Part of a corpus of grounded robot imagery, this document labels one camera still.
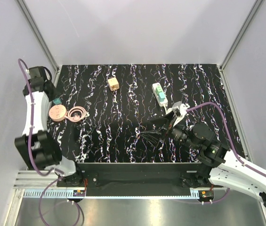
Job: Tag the green usb charger plug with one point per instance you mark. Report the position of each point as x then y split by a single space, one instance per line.
158 89

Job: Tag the light teal charger cube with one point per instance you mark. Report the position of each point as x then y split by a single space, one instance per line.
161 96

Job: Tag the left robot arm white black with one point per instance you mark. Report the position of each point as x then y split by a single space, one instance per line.
36 146

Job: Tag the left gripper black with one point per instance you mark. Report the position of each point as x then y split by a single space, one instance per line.
54 92

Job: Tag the beige cube socket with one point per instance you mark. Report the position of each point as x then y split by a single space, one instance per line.
113 84

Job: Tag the round pink power socket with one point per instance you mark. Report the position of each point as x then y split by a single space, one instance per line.
57 113

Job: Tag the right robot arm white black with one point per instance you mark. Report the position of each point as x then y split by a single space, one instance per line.
220 164

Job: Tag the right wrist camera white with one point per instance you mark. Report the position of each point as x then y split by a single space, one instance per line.
180 110

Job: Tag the dark teal charger plug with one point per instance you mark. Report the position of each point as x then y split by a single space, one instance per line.
57 101

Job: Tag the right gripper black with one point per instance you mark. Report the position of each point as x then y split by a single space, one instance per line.
154 136

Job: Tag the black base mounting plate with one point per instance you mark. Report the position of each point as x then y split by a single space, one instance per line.
139 179

